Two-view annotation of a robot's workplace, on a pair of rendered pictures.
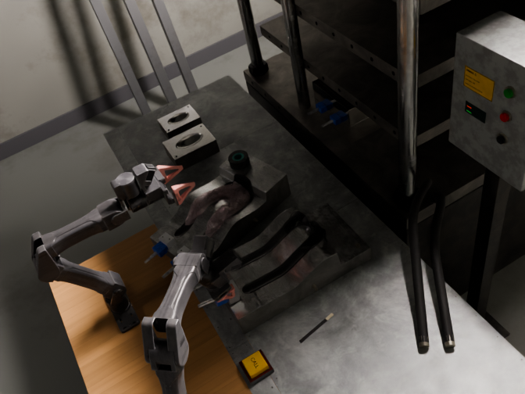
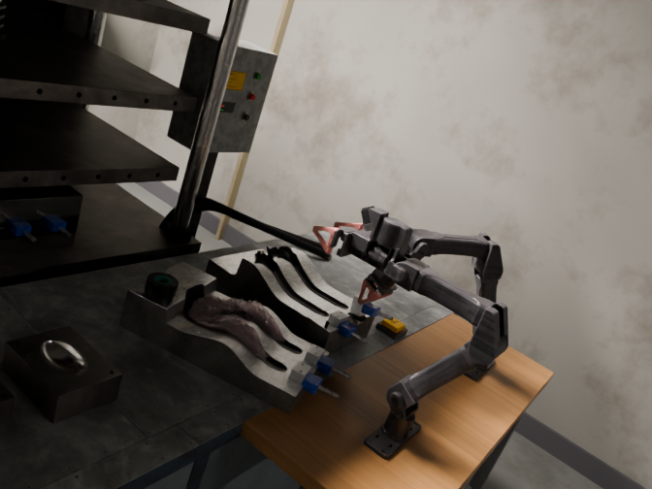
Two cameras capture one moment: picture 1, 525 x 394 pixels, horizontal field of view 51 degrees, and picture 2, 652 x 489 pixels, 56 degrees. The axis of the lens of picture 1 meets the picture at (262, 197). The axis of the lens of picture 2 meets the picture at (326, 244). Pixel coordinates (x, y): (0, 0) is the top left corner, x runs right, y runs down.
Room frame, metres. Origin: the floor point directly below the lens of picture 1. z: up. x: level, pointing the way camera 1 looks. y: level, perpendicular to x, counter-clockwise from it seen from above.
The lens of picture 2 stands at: (2.31, 1.34, 1.72)
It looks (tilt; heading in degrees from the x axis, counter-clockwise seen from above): 21 degrees down; 228
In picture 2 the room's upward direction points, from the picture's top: 20 degrees clockwise
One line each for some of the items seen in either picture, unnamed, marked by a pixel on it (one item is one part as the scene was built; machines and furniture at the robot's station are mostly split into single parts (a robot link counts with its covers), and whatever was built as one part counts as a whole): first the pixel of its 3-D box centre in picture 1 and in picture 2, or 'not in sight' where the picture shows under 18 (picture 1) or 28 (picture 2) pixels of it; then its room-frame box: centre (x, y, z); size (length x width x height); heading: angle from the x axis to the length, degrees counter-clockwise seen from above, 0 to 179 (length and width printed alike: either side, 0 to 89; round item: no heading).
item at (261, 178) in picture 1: (219, 209); (230, 331); (1.46, 0.17, 0.85); 0.50 x 0.26 x 0.11; 125
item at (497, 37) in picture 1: (490, 223); (188, 221); (1.16, -0.76, 0.73); 0.30 x 0.22 x 1.47; 18
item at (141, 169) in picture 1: (149, 179); (368, 227); (1.27, 0.32, 1.25); 0.07 x 0.06 x 0.11; 19
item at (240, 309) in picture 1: (286, 257); (291, 287); (1.15, -0.02, 0.87); 0.50 x 0.26 x 0.14; 108
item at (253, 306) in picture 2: (218, 203); (237, 317); (1.45, 0.17, 0.90); 0.26 x 0.18 x 0.08; 125
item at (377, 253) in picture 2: (136, 199); (381, 255); (1.25, 0.38, 1.21); 0.07 x 0.06 x 0.07; 109
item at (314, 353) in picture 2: (176, 265); (329, 366); (1.25, 0.35, 0.85); 0.13 x 0.05 x 0.05; 125
